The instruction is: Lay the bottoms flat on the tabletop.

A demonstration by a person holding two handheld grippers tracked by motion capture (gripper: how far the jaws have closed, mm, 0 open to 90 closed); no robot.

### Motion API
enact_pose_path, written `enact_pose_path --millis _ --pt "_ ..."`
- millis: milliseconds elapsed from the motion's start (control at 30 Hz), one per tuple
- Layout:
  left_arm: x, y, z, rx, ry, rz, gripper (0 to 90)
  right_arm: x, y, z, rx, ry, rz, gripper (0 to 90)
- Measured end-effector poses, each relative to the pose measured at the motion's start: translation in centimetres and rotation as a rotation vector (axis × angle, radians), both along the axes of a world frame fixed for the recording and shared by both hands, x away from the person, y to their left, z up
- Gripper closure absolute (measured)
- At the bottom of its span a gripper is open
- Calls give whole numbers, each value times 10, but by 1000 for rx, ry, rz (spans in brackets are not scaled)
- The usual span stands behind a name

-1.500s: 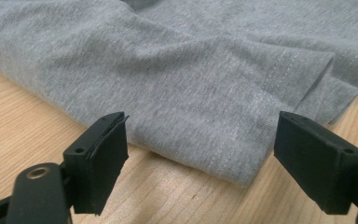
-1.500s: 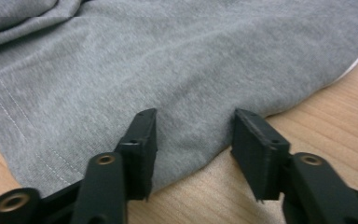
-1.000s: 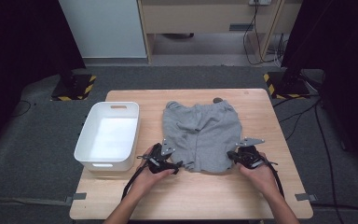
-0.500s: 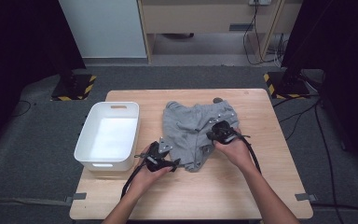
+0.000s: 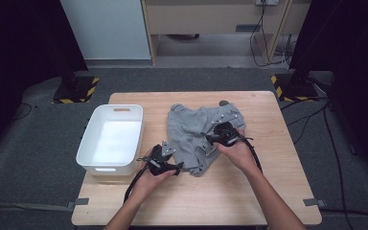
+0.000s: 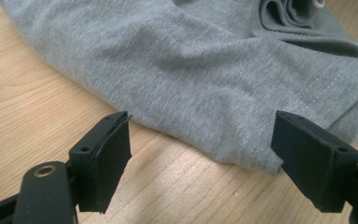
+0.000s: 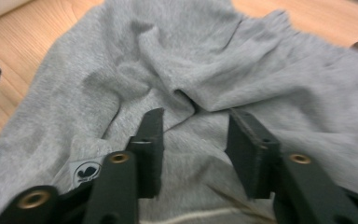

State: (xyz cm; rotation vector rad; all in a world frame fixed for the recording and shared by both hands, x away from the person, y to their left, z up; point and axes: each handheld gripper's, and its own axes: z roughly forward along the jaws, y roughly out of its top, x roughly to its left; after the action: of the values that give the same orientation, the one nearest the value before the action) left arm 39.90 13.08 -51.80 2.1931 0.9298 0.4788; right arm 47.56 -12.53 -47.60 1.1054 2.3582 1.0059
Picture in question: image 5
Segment grey rectangular desk plate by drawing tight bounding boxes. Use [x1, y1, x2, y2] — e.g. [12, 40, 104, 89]
[235, 24, 262, 34]

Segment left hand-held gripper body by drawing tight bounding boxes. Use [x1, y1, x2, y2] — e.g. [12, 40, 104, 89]
[136, 139, 177, 176]

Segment short black floor cable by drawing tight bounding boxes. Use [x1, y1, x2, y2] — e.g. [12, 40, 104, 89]
[11, 102, 38, 122]

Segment grey tape piece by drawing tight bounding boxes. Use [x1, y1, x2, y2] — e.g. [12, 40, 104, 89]
[65, 197, 91, 211]
[302, 197, 328, 208]

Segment person's left hand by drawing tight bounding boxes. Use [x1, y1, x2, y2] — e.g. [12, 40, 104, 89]
[128, 147, 177, 203]

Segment black curtain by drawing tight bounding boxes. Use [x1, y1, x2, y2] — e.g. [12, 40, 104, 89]
[288, 0, 368, 180]
[0, 0, 89, 162]

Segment grey pants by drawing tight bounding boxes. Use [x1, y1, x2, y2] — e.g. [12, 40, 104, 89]
[167, 102, 247, 177]

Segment beige wooden desk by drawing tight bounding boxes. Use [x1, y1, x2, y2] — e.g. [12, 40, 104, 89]
[140, 0, 312, 66]

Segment white power strip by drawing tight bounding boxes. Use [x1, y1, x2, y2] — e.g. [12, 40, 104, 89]
[255, 0, 281, 7]

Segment black hanging desk cables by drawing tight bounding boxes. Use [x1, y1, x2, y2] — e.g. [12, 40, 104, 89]
[248, 0, 291, 68]

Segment white cabinet panel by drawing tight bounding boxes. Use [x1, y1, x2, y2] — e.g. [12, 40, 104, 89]
[59, 0, 152, 61]

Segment right hand-held gripper cable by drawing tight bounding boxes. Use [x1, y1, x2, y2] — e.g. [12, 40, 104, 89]
[236, 132, 264, 173]

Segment black yellow striped stand base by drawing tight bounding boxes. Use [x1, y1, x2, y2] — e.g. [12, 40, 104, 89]
[51, 71, 101, 104]
[270, 68, 321, 104]

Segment long black floor cable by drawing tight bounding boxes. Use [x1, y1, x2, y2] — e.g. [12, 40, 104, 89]
[322, 103, 356, 230]

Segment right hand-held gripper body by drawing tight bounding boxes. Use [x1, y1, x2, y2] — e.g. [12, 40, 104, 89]
[209, 110, 254, 148]

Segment person's right hand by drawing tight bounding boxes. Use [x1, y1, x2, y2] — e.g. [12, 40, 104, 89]
[213, 127, 264, 176]

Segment white plastic storage bin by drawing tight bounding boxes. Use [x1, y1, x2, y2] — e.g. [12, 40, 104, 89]
[76, 103, 144, 177]

